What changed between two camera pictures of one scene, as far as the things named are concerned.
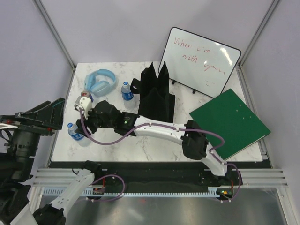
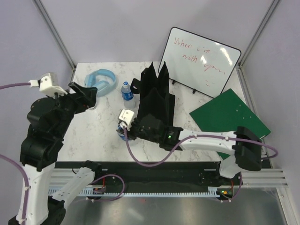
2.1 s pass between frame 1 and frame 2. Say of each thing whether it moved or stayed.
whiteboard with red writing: stayed
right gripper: moved
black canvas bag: stayed
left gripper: moved
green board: stayed
